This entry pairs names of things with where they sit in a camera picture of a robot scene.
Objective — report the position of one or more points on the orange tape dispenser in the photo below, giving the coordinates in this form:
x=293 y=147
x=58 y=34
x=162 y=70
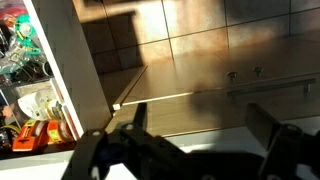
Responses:
x=33 y=135

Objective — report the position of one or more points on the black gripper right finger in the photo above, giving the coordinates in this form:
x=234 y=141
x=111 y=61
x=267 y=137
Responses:
x=287 y=145

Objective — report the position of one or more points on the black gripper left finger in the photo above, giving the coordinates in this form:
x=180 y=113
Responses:
x=145 y=156

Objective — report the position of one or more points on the metal bar drawer handle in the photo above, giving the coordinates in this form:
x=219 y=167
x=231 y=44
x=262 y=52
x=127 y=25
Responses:
x=306 y=84

